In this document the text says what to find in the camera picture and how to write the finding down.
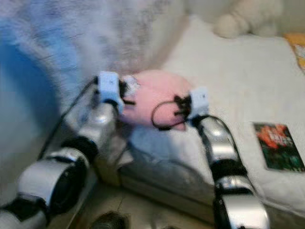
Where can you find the cream plush toy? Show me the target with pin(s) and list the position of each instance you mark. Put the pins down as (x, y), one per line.
(248, 16)

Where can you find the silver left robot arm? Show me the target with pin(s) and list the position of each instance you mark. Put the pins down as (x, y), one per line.
(40, 183)

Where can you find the dark robot foot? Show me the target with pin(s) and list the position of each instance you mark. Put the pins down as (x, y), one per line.
(108, 221)

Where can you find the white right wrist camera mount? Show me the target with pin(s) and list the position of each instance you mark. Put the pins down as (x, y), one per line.
(199, 101)

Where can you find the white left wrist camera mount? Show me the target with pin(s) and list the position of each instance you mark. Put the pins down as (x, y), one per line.
(108, 87)

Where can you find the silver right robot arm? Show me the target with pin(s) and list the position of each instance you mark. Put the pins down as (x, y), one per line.
(221, 140)

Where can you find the red green book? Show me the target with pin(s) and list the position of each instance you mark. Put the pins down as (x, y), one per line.
(279, 145)

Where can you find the blue white patterned blanket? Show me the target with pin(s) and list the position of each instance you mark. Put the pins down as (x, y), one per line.
(76, 38)

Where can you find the bed with white sheet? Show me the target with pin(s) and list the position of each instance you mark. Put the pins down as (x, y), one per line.
(233, 67)

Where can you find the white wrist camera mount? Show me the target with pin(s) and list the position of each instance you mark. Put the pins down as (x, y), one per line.
(199, 101)
(108, 87)

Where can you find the yellow cartoon print quilt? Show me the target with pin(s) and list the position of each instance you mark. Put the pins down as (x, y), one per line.
(298, 47)

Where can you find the pink plush pillow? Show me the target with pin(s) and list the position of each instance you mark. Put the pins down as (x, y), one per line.
(155, 90)

